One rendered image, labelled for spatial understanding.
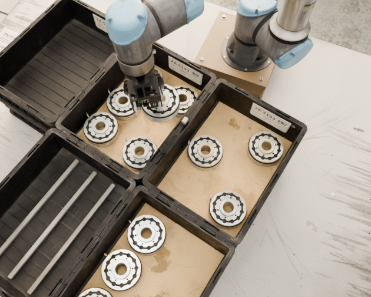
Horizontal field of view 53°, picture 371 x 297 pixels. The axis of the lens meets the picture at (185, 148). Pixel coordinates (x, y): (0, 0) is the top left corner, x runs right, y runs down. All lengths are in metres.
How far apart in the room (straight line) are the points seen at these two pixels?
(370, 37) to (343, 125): 1.36
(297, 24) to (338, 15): 1.69
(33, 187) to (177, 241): 0.44
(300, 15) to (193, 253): 0.68
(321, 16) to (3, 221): 2.22
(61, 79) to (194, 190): 0.57
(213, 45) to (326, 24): 1.41
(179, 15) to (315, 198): 0.78
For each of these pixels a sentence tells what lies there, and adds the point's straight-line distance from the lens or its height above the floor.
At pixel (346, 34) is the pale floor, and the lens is 2.68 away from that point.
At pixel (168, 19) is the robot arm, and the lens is 0.74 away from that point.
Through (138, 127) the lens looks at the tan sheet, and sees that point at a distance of 1.17.
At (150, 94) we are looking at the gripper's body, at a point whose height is 1.14.
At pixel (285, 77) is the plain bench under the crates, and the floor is 0.70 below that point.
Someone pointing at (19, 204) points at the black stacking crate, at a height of 0.83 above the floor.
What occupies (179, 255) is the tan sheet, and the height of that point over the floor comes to 0.83.
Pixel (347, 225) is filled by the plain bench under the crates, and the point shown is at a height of 0.70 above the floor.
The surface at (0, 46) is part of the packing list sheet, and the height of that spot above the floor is 0.70.
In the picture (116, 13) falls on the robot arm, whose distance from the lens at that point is 0.71.
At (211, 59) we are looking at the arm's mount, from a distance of 1.34.
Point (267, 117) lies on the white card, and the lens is 1.14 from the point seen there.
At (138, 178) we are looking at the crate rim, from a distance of 1.00.
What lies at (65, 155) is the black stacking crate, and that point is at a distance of 1.17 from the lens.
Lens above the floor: 1.86
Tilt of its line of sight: 66 degrees down
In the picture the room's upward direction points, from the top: 2 degrees clockwise
